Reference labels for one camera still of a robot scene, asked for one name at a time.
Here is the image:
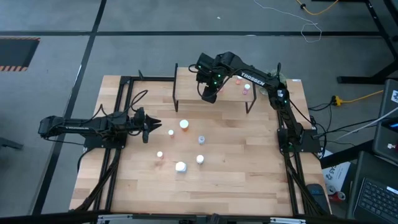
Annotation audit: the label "potted green succulent plant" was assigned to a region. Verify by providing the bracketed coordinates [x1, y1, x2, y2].
[259, 67, 289, 96]

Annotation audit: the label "black handheld device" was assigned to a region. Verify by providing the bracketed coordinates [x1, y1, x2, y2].
[306, 183, 331, 214]

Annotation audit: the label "black computer case with sticker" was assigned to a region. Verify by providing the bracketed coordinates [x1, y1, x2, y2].
[372, 78, 398, 165]

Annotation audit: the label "black laptop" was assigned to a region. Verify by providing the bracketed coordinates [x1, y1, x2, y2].
[346, 151, 398, 224]

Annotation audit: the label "white rod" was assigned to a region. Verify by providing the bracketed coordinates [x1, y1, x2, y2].
[337, 106, 398, 141]

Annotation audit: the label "yellow cord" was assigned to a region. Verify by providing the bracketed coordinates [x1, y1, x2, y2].
[331, 89, 385, 107]
[295, 0, 340, 16]

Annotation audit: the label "black desk frame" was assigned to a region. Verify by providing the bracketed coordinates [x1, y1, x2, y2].
[310, 0, 398, 85]

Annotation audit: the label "wooden shelf black legs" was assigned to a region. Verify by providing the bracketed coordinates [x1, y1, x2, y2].
[172, 63, 257, 114]

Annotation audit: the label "black furniture foot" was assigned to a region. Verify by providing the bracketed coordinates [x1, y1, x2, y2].
[0, 136, 24, 151]

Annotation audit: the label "red soda can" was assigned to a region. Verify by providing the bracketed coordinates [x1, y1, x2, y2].
[326, 185, 346, 203]

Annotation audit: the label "black metal rig frame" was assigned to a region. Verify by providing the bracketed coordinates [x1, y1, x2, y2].
[70, 70, 332, 224]

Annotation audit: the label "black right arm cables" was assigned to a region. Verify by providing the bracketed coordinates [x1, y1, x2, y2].
[307, 99, 379, 159]

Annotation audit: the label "thin white cable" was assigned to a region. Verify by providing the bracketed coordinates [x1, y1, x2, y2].
[252, 0, 323, 44]

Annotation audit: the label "black hazard striped floor mat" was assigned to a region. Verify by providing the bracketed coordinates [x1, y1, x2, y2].
[0, 36, 41, 73]

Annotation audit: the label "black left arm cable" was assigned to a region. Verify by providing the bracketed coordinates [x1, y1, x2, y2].
[83, 89, 149, 138]

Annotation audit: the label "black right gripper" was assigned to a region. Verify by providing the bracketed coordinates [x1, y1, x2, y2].
[195, 52, 225, 105]

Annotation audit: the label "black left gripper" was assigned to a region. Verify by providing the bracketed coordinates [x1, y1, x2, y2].
[132, 106, 163, 144]

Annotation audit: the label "white cardboard box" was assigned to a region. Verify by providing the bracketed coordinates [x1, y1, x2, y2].
[322, 151, 352, 191]

